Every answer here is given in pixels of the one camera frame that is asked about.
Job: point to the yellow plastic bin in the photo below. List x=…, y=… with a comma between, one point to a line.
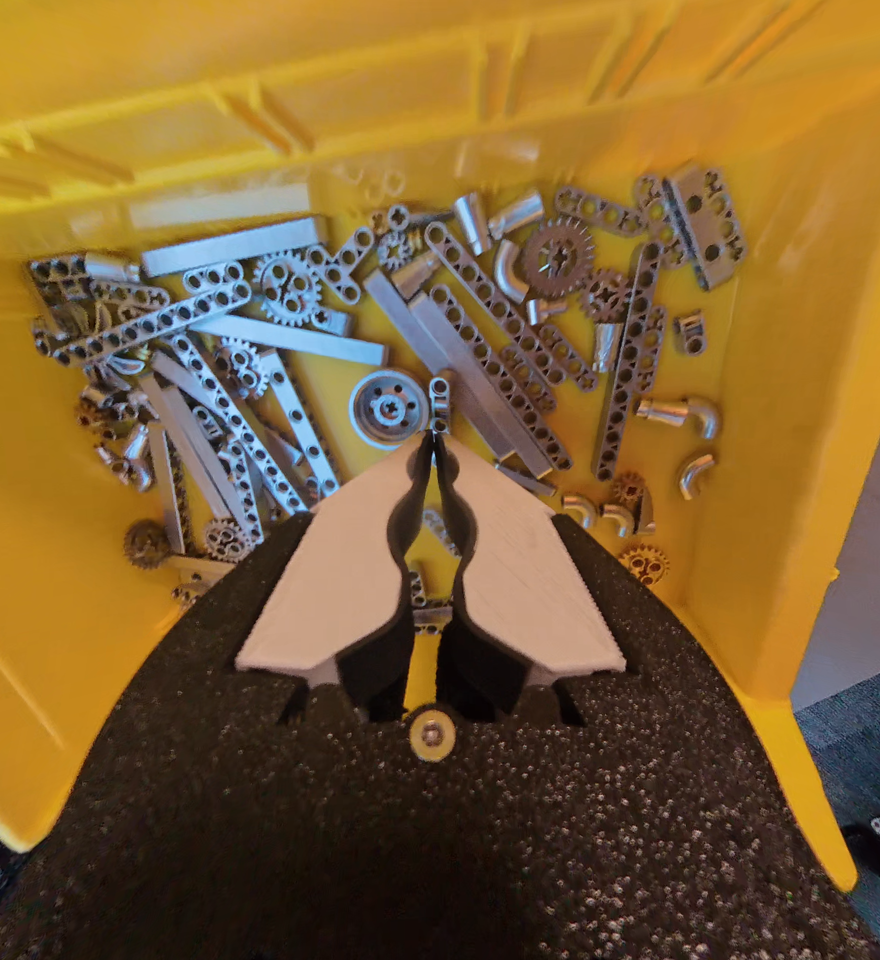
x=35, y=600

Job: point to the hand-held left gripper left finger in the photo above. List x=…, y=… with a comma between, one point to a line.
x=335, y=592

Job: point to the silver three-hole beam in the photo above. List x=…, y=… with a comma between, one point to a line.
x=440, y=405

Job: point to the pile of silver beam parts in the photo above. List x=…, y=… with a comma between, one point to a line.
x=260, y=337

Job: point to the silver pulley wheel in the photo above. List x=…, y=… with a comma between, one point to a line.
x=387, y=409

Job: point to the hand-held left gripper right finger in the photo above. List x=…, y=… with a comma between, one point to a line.
x=537, y=592

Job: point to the small gold gear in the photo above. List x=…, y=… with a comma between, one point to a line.
x=644, y=561

